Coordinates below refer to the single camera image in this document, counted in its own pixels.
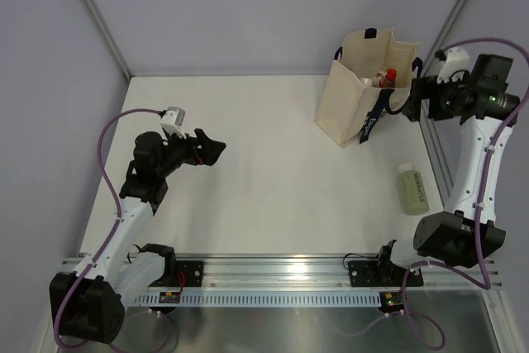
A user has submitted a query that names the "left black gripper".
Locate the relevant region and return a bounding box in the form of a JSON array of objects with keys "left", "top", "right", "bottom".
[{"left": 156, "top": 127, "right": 225, "bottom": 179}]

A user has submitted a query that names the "red dish soap bottle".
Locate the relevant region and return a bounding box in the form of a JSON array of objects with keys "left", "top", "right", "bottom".
[{"left": 379, "top": 69, "right": 397, "bottom": 88}]

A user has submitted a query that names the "beige canvas bag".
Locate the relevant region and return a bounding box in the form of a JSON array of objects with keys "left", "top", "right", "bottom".
[{"left": 315, "top": 28, "right": 422, "bottom": 148}]

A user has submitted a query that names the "beige pump bottle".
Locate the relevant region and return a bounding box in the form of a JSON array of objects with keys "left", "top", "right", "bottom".
[{"left": 360, "top": 74, "right": 384, "bottom": 88}]

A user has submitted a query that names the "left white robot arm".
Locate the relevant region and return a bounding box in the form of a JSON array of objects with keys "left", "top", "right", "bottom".
[{"left": 50, "top": 129, "right": 226, "bottom": 348}]

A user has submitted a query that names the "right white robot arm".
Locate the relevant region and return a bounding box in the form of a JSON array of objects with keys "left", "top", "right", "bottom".
[{"left": 374, "top": 47, "right": 521, "bottom": 284}]

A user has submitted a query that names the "pale green lotion bottle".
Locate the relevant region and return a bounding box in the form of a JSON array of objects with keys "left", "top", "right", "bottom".
[{"left": 396, "top": 163, "right": 430, "bottom": 216}]

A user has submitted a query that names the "left small circuit board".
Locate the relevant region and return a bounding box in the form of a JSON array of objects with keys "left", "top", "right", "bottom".
[{"left": 159, "top": 291, "right": 181, "bottom": 305}]

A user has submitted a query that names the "small circuit board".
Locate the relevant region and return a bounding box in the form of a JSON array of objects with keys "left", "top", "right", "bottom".
[
  {"left": 159, "top": 291, "right": 181, "bottom": 305},
  {"left": 379, "top": 291, "right": 404, "bottom": 312}
]

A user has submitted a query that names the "right small circuit board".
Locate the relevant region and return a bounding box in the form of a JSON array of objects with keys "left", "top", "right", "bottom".
[{"left": 379, "top": 291, "right": 404, "bottom": 312}]

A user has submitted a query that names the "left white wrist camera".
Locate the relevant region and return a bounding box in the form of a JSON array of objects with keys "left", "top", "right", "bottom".
[{"left": 160, "top": 107, "right": 187, "bottom": 139}]

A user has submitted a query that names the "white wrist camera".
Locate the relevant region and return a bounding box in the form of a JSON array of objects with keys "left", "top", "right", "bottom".
[
  {"left": 435, "top": 47, "right": 469, "bottom": 84},
  {"left": 160, "top": 107, "right": 187, "bottom": 139}
]

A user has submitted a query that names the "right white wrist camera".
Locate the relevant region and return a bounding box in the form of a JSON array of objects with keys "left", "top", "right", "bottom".
[{"left": 435, "top": 47, "right": 469, "bottom": 84}]

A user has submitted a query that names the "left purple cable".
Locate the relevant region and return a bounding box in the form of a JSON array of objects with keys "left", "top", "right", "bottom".
[{"left": 53, "top": 107, "right": 179, "bottom": 350}]

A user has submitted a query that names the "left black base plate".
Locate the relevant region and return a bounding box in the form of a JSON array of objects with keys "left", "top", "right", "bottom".
[{"left": 152, "top": 260, "right": 204, "bottom": 288}]

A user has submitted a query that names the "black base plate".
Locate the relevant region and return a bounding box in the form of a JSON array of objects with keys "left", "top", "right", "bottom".
[
  {"left": 347, "top": 260, "right": 406, "bottom": 288},
  {"left": 152, "top": 260, "right": 204, "bottom": 288}
]

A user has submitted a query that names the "right aluminium frame post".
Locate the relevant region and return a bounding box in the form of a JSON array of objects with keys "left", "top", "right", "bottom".
[{"left": 416, "top": 0, "right": 496, "bottom": 81}]

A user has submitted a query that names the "aluminium frame post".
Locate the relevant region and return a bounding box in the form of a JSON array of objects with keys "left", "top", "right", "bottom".
[
  {"left": 416, "top": 0, "right": 496, "bottom": 81},
  {"left": 80, "top": 0, "right": 133, "bottom": 83}
]

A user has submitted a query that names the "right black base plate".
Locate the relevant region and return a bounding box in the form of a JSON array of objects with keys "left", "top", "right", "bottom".
[{"left": 347, "top": 260, "right": 406, "bottom": 288}]

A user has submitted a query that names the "left aluminium frame post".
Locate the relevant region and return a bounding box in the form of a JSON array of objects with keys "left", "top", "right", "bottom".
[{"left": 80, "top": 0, "right": 133, "bottom": 83}]

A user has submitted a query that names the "white slotted cable duct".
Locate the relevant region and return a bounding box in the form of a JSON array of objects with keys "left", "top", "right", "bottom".
[{"left": 131, "top": 289, "right": 381, "bottom": 308}]

